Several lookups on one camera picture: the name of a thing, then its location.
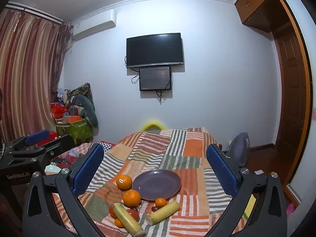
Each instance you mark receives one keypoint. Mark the small black wall monitor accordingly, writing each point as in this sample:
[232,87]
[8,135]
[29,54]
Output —
[155,78]

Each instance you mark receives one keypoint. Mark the small mandarin orange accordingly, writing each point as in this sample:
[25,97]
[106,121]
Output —
[160,202]

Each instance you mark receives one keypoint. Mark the purple round plate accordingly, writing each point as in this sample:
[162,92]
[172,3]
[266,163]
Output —
[157,184]

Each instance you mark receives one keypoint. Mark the red tomato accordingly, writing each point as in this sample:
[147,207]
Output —
[111,212]
[134,213]

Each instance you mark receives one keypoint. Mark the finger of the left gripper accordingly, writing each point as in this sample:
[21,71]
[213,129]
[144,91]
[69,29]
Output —
[31,140]
[53,149]

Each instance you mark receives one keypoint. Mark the grey plush dolphin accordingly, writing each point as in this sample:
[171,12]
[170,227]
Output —
[86,104]

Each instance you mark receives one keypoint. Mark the large orange with sticker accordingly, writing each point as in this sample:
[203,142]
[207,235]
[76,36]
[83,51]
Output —
[124,182]

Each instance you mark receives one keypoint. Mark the black wall television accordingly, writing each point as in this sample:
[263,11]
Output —
[154,50]

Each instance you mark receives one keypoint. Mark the corn cob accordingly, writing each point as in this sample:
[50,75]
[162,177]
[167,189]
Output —
[163,213]
[129,223]

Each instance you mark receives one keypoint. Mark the green storage box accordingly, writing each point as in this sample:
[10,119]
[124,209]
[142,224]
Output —
[81,131]

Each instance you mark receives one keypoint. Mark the white air conditioner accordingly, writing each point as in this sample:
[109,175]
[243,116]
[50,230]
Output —
[95,24]

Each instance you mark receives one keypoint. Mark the patchwork striped bedspread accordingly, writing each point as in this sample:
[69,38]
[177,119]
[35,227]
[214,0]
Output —
[183,151]

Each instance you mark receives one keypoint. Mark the striped red curtain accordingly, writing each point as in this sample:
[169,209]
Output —
[32,55]

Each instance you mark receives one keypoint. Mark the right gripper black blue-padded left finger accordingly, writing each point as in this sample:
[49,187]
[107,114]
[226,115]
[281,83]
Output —
[41,216]

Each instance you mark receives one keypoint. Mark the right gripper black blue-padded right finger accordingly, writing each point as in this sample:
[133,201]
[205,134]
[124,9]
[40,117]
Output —
[268,216]

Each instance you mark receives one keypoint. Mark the red box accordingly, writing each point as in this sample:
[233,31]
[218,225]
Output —
[52,136]

